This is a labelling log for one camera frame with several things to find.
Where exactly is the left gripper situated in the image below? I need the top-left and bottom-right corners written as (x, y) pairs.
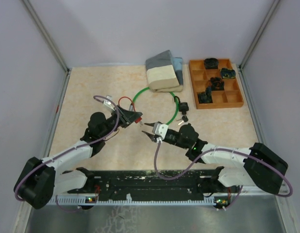
top-left (100, 104), bottom-right (142, 139)

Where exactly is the red cable seal lock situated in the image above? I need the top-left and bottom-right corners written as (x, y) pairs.
top-left (118, 96), bottom-right (142, 123)

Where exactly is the green cable lock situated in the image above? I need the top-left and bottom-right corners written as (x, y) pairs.
top-left (132, 87), bottom-right (179, 125)

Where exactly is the black-headed key bunch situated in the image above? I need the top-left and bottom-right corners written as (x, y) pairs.
top-left (177, 111), bottom-right (188, 126)

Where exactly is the black Kaijing padlock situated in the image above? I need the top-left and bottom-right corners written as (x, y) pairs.
top-left (174, 96), bottom-right (189, 115)

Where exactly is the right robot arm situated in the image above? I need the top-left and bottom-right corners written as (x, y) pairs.
top-left (143, 122), bottom-right (288, 197)

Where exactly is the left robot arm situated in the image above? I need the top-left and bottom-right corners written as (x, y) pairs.
top-left (14, 106), bottom-right (142, 209)

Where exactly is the folded grey beige cloth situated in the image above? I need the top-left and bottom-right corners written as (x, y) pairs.
top-left (145, 50), bottom-right (184, 92)

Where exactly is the dark rolled item lower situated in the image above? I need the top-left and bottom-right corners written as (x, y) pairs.
top-left (197, 86), bottom-right (212, 103)

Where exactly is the dark rolled item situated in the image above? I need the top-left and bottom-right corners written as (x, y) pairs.
top-left (220, 68), bottom-right (236, 79)
top-left (210, 77), bottom-right (224, 91)
top-left (197, 86), bottom-right (212, 103)
top-left (204, 58), bottom-right (219, 69)

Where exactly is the dark rolled item middle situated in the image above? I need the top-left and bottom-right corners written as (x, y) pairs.
top-left (210, 77), bottom-right (224, 91)

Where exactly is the wooden compartment tray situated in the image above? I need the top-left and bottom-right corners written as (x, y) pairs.
top-left (189, 58), bottom-right (244, 109)

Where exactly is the dark rolled item top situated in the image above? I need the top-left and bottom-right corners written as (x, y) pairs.
top-left (204, 58), bottom-right (219, 69)

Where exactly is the dark rolled item right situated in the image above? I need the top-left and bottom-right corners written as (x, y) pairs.
top-left (220, 68), bottom-right (236, 79)

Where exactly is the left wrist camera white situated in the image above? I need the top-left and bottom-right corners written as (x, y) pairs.
top-left (103, 95), bottom-right (114, 112)

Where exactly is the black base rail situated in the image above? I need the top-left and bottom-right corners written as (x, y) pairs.
top-left (69, 169), bottom-right (240, 201)

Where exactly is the aluminium frame post left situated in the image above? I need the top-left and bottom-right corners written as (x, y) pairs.
top-left (20, 0), bottom-right (70, 73)

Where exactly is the aluminium frame post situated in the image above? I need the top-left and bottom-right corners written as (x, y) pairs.
top-left (20, 0), bottom-right (70, 73)
top-left (238, 0), bottom-right (282, 70)

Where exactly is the aluminium frame post right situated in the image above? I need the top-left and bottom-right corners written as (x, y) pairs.
top-left (238, 0), bottom-right (282, 70)

